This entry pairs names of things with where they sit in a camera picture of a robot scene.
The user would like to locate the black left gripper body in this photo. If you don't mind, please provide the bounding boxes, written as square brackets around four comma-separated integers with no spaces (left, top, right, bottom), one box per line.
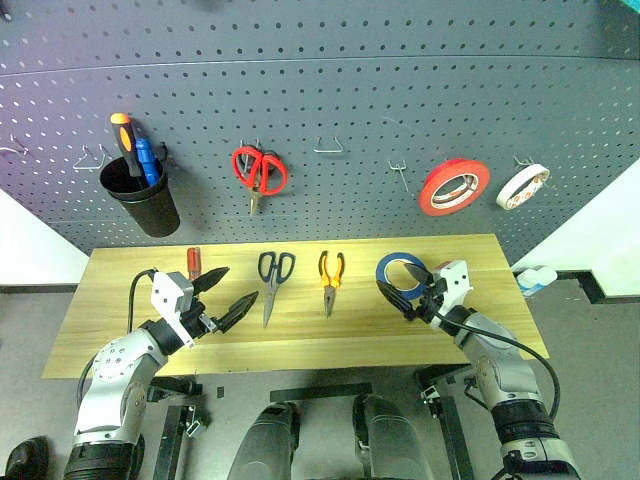
[181,278,222,338]

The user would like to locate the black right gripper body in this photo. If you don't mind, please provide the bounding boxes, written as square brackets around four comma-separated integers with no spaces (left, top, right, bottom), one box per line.
[414,279,448,326]

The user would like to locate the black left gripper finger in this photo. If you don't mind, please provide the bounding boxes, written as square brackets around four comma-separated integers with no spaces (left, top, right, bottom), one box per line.
[193,266,232,297]
[216,291,260,334]

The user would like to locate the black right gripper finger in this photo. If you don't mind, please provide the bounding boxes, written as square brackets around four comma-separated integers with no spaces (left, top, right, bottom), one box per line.
[375,280,417,322]
[402,263,434,292]

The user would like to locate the blue tape roll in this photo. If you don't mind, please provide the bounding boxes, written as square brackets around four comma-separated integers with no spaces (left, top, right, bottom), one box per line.
[375,252,429,302]

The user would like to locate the blue black handled scissors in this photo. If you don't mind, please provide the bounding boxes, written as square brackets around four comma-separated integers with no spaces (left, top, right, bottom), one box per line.
[257,251,297,329]

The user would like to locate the orange black needle-nose pliers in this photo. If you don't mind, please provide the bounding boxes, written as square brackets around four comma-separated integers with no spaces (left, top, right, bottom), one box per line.
[318,250,346,320]

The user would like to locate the grey pegboard with tools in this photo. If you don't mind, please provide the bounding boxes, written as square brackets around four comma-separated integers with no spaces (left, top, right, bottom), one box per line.
[0,0,640,267]

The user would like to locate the red tape roll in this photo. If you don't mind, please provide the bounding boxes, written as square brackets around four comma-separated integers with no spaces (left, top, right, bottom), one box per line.
[418,158,492,217]

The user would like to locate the black plastic cup holder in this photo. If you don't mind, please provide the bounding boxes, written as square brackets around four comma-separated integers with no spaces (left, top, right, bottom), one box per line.
[98,154,182,239]

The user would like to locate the double prong pegboard hook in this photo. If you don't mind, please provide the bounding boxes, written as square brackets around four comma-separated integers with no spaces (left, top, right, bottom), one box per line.
[387,158,414,197]

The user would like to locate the white and blue container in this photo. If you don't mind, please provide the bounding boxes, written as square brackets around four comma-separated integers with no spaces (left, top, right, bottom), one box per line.
[514,265,559,297]

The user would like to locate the black metal table leg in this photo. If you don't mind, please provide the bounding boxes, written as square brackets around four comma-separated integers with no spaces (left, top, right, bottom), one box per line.
[415,365,475,480]
[148,375,207,480]

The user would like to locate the black table crossbar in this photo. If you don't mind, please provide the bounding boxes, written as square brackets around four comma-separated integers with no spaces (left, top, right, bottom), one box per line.
[269,383,374,404]

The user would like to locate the white tape roll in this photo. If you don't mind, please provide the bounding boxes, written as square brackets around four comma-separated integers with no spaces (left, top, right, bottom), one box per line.
[495,163,552,212]

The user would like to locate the grey rounded shape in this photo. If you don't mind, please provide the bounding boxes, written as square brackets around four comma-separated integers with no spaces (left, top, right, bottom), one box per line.
[351,394,437,480]
[227,401,301,480]

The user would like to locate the black shoe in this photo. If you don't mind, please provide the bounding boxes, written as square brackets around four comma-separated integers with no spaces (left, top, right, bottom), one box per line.
[0,435,52,480]

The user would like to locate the red handled screwdriver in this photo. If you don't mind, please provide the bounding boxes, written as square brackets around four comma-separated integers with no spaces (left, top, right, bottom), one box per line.
[186,246,203,284]

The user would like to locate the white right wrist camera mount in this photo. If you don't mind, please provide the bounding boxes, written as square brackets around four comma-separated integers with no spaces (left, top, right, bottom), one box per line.
[431,259,474,322]

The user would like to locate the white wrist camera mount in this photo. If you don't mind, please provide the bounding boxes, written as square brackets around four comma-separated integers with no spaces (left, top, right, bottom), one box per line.
[150,271,197,347]
[431,259,474,322]

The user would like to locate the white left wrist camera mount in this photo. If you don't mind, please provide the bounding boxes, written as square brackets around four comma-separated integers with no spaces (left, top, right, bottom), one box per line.
[150,271,197,347]

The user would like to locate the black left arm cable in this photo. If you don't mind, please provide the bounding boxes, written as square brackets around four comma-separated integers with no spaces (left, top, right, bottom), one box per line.
[76,269,159,407]

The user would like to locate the red handled scissors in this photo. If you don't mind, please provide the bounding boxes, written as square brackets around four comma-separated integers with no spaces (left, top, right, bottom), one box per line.
[231,145,291,216]

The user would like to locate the wire loop pliers holder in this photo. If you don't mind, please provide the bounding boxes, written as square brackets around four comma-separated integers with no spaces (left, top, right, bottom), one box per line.
[313,135,346,154]

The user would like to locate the orange black handled screwdriver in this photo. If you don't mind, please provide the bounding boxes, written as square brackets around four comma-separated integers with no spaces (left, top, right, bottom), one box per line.
[109,112,151,190]

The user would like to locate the triangular wire pegboard holder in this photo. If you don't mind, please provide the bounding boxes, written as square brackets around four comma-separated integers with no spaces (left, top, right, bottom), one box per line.
[73,144,115,172]

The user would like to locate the bent wire pegboard hook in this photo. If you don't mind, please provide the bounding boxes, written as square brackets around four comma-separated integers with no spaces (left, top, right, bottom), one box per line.
[0,133,32,159]

